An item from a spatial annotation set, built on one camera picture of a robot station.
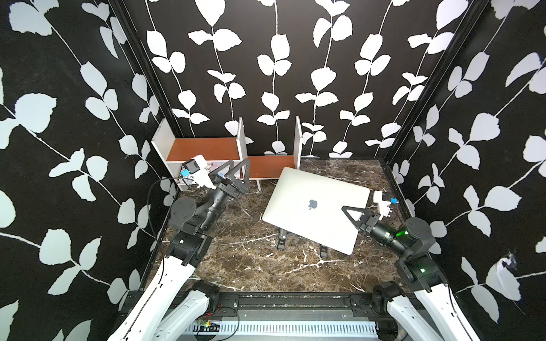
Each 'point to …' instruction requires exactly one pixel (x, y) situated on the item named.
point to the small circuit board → (204, 325)
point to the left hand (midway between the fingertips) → (242, 160)
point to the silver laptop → (311, 205)
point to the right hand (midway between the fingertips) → (342, 208)
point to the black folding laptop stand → (281, 242)
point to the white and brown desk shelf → (174, 151)
